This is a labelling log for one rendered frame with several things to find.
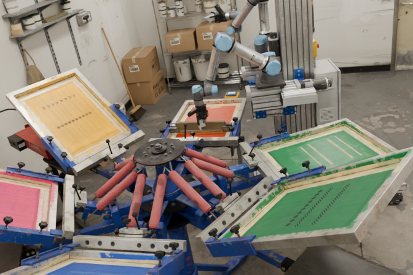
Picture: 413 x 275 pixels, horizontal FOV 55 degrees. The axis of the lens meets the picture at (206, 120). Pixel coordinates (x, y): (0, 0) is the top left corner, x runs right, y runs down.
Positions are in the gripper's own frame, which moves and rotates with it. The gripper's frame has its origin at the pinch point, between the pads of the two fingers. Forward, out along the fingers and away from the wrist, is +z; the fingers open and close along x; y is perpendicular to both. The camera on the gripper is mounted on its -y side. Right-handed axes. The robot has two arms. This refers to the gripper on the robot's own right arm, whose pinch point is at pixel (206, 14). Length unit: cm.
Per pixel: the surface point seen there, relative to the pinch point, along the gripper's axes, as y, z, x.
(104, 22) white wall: 42, 223, 103
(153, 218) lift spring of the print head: 24, -67, -223
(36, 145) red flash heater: 34, 77, -173
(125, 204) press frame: 38, -33, -208
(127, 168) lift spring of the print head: 18, -34, -197
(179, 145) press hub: 13, -61, -178
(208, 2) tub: 56, 104, 202
